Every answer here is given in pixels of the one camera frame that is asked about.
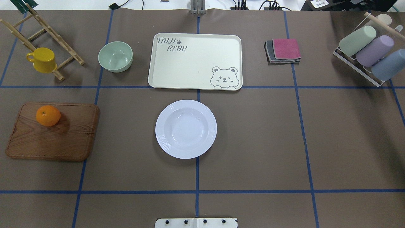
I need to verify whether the white round plate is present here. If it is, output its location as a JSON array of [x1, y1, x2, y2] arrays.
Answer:
[[155, 100, 217, 159]]

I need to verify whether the orange fruit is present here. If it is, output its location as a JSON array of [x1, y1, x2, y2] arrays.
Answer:
[[35, 105, 62, 127]]

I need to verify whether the cream bear tray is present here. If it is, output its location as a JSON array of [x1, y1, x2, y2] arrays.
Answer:
[[148, 32, 243, 91]]

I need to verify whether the grey folded cloth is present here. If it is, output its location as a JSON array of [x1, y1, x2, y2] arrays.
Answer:
[[264, 39, 301, 64]]

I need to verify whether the green bowl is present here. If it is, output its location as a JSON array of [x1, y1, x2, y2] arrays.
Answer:
[[97, 41, 133, 73]]

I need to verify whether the pink folded cloth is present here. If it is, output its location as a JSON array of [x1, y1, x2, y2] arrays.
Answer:
[[272, 39, 301, 60]]

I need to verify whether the wooden cutting board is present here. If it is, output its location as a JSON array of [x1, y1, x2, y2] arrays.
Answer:
[[5, 102, 100, 162]]

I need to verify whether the green tumbler cup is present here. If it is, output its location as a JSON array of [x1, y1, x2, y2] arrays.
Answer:
[[339, 26, 377, 56]]

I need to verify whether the yellow mug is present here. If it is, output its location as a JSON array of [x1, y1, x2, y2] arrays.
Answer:
[[26, 47, 57, 73]]

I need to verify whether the purple tumbler cup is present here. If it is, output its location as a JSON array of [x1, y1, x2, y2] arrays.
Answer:
[[356, 35, 394, 67]]

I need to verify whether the blue tumbler cup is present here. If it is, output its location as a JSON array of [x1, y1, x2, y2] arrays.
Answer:
[[371, 49, 405, 81]]

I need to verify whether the cream tumbler cup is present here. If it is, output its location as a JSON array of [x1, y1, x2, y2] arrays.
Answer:
[[376, 14, 392, 26]]

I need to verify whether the wooden drying rack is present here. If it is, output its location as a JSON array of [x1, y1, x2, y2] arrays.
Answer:
[[1, 0, 85, 81]]

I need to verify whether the grey metal bracket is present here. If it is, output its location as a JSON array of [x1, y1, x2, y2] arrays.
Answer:
[[190, 0, 206, 16]]

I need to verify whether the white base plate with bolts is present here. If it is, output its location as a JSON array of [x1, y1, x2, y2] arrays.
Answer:
[[154, 218, 238, 228]]

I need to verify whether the white wire cup rack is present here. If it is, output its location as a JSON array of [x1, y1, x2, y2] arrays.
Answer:
[[333, 12, 405, 87]]

